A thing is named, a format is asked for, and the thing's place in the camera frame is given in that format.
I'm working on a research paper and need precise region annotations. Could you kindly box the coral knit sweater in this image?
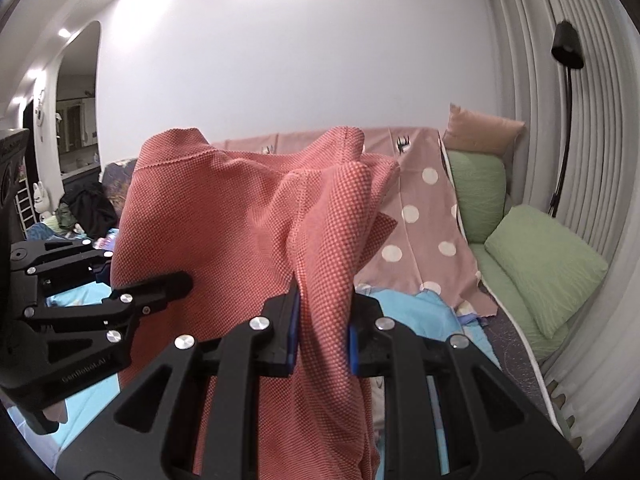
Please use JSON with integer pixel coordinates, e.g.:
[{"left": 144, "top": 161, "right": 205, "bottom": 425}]
[{"left": 109, "top": 126, "right": 401, "bottom": 480}]

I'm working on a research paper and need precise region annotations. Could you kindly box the light green flat cushion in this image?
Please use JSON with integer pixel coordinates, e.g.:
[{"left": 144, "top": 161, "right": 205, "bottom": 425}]
[{"left": 470, "top": 242, "right": 571, "bottom": 361}]

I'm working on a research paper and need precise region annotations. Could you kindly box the small green pillow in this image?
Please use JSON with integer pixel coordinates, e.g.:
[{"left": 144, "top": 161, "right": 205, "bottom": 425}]
[{"left": 445, "top": 150, "right": 508, "bottom": 243}]

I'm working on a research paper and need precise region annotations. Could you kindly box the grey sofa bed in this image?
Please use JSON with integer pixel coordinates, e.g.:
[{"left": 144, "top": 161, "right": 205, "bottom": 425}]
[{"left": 440, "top": 125, "right": 571, "bottom": 411}]

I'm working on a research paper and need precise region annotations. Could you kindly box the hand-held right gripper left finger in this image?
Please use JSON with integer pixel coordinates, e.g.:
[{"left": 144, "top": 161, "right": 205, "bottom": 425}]
[{"left": 52, "top": 287, "right": 301, "bottom": 480}]

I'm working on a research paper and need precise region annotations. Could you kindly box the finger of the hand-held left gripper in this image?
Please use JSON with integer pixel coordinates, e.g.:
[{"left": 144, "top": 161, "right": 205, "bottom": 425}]
[
  {"left": 9, "top": 239, "right": 115, "bottom": 307},
  {"left": 4, "top": 271, "right": 195, "bottom": 407}
]

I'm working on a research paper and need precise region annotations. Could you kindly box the white ladder shelf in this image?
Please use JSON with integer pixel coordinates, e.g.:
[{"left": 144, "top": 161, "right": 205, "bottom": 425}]
[{"left": 15, "top": 180, "right": 37, "bottom": 229}]

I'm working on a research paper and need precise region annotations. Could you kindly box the dark clothes pile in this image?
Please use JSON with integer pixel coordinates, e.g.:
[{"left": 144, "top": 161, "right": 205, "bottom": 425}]
[{"left": 57, "top": 180, "right": 121, "bottom": 241}]

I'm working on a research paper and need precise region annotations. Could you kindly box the white curtain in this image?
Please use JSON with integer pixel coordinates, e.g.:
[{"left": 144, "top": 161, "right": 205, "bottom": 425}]
[{"left": 475, "top": 0, "right": 640, "bottom": 461}]

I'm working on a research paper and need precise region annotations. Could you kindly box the white rabbit toy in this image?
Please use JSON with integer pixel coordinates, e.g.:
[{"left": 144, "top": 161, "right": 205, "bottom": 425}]
[{"left": 32, "top": 182, "right": 54, "bottom": 217}]

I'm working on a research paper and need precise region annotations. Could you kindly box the light blue bed sheet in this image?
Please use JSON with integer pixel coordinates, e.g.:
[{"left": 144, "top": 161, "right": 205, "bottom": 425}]
[{"left": 20, "top": 225, "right": 501, "bottom": 461}]

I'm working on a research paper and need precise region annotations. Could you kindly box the tan pillow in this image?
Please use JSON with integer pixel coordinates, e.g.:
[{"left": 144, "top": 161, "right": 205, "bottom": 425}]
[{"left": 442, "top": 103, "right": 526, "bottom": 158}]

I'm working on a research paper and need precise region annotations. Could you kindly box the black floor lamp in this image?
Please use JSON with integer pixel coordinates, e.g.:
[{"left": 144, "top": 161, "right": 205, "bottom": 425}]
[{"left": 547, "top": 20, "right": 586, "bottom": 218}]

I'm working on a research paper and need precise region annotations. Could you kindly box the large green pillow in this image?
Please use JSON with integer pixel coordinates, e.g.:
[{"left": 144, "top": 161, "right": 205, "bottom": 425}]
[{"left": 484, "top": 205, "right": 610, "bottom": 339}]

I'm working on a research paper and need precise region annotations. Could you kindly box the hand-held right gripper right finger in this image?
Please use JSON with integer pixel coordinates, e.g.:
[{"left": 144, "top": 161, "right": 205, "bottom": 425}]
[{"left": 347, "top": 292, "right": 586, "bottom": 480}]

